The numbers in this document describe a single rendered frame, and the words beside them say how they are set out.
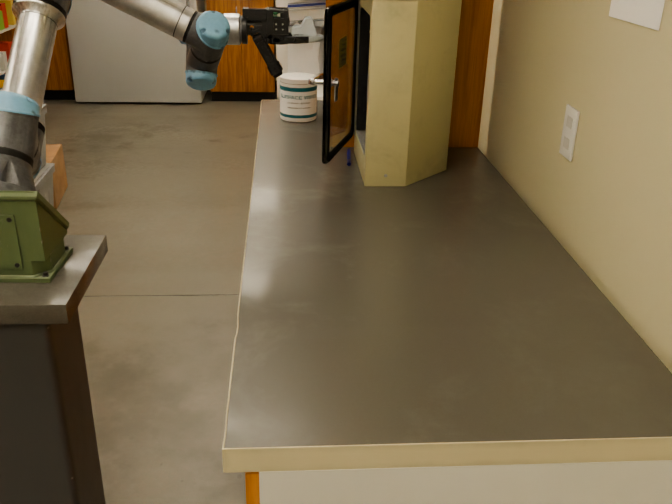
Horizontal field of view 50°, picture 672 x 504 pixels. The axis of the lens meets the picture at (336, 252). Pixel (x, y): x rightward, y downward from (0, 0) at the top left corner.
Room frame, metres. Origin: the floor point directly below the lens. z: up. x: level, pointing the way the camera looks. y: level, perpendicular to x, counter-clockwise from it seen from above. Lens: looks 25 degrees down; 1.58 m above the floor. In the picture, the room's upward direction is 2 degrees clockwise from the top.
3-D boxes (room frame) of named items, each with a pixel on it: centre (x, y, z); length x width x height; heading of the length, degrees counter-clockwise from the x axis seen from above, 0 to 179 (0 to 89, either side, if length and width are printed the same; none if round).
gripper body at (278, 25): (1.86, 0.19, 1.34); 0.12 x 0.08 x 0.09; 94
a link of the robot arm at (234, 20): (1.85, 0.27, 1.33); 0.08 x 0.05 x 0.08; 4
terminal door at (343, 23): (1.98, 0.00, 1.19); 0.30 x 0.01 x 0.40; 165
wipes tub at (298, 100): (2.53, 0.15, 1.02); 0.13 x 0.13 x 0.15
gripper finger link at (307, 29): (1.85, 0.08, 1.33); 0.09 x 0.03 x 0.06; 95
